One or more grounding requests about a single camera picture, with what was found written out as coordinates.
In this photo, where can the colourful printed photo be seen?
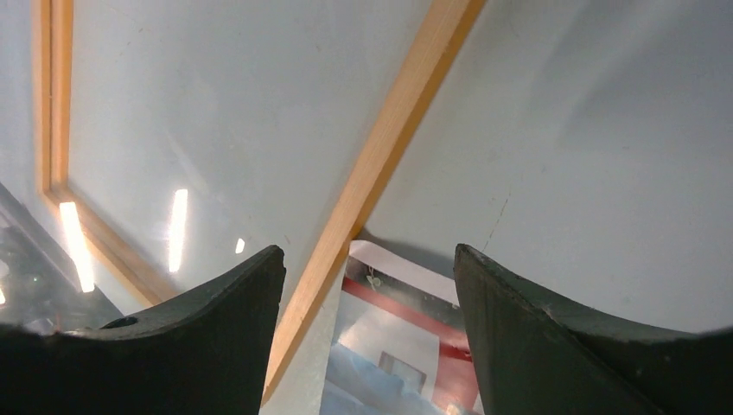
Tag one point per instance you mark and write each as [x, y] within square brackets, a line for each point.
[399, 344]

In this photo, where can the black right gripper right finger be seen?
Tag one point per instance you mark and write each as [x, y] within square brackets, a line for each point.
[538, 352]

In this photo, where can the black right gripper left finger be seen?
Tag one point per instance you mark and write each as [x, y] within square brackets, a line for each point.
[204, 351]

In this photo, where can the orange wooden picture frame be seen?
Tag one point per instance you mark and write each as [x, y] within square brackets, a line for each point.
[431, 55]

